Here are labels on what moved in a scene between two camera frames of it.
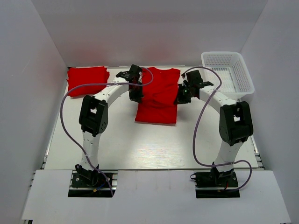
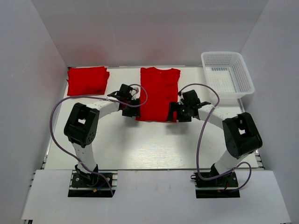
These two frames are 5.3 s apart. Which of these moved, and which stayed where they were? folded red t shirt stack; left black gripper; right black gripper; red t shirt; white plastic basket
Moved: left black gripper; right black gripper
Stayed: folded red t shirt stack; red t shirt; white plastic basket
